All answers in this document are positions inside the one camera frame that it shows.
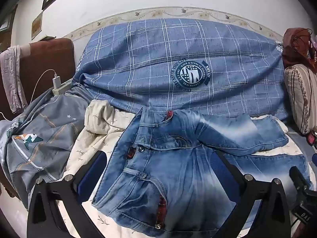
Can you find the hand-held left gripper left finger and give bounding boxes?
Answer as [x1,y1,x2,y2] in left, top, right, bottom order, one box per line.
[27,149,107,238]

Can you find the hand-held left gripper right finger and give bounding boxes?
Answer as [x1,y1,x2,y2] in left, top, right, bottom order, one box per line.
[209,150,291,238]

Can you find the blue denim pants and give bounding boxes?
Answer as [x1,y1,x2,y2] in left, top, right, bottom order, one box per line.
[92,108,313,237]

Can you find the pink object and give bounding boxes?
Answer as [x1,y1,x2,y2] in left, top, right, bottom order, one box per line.
[306,131,317,145]

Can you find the cream leaf-print bedsheet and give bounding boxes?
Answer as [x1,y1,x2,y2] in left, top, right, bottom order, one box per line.
[58,99,317,238]

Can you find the grey printed duvet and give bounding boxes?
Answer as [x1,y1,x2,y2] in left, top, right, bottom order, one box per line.
[0,82,99,209]

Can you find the striped pillow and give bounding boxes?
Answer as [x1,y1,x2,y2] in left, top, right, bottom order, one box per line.
[284,64,317,135]

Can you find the white power strip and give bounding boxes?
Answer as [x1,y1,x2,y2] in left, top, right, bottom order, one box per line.
[52,79,73,97]

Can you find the brown cloth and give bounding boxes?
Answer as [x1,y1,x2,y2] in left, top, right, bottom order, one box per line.
[282,27,317,68]

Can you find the blue plaid quilt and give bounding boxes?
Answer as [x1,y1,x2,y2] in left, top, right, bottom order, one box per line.
[74,18,290,122]

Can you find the lavender cloth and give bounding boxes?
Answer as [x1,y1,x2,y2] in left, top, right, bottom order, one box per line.
[0,45,28,114]

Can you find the brown headboard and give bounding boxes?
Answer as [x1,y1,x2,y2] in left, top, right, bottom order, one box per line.
[0,37,76,122]

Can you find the wooden wardrobe with glass doors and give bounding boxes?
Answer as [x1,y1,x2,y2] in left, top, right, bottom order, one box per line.
[0,4,19,52]

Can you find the white charging cable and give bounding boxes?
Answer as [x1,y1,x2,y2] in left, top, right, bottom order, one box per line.
[0,69,57,122]

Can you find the small framed wall picture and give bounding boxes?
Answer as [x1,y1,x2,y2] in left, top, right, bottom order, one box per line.
[31,10,44,40]

